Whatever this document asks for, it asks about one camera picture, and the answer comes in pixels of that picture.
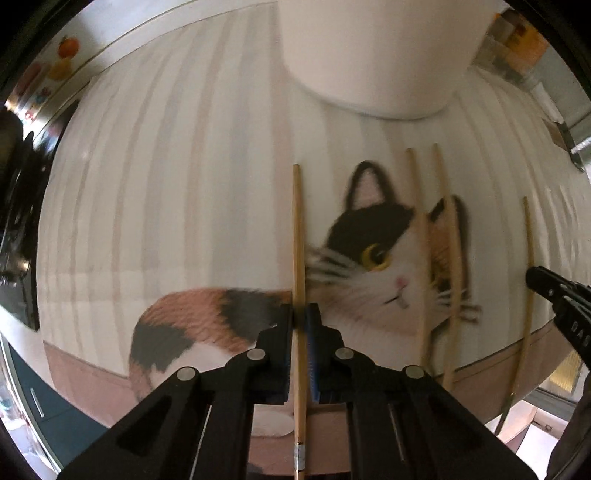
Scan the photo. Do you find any wooden chopstick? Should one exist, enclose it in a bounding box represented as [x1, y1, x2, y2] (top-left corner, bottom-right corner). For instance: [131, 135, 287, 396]
[433, 144, 464, 392]
[494, 196, 535, 436]
[405, 148, 432, 372]
[293, 164, 308, 480]

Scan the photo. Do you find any striped cat placemat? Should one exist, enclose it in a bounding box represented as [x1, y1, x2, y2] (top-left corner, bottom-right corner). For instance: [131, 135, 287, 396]
[35, 0, 588, 476]

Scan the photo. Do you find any yellow orange seasoning packet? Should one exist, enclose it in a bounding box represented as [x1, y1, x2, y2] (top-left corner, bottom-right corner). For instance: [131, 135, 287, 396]
[474, 8, 549, 83]

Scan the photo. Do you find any white utensil holder cup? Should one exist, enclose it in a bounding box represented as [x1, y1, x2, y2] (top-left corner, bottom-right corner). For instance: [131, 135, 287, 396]
[277, 0, 499, 119]

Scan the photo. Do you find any fruit print box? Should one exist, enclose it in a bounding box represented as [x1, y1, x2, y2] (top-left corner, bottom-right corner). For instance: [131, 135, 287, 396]
[5, 32, 94, 122]

